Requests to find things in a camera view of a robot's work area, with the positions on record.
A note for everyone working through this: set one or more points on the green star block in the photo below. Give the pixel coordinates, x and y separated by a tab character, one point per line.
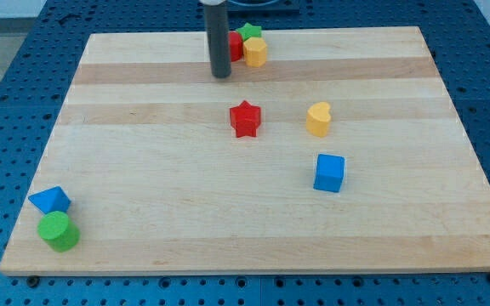
248	31

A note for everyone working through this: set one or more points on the blue triangle block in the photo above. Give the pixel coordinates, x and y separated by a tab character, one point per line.
51	200

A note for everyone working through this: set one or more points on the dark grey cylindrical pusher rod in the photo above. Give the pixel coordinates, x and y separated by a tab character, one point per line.
217	28

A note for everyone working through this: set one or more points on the red star block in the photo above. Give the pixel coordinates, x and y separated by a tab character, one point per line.
245	119

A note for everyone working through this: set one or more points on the yellow hexagon block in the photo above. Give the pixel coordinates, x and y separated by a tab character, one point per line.
255	51

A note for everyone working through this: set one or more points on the green cylinder block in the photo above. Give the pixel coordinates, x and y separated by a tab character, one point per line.
58	231

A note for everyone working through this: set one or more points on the yellow heart block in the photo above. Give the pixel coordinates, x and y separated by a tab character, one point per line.
318	119

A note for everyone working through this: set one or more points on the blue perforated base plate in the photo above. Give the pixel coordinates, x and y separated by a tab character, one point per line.
34	87

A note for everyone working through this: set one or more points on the light wooden board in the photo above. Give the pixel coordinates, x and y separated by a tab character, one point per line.
160	184

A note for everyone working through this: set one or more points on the red round block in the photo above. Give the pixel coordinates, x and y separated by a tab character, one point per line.
235	43

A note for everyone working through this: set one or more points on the white rod holder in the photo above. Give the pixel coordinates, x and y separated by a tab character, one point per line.
212	2

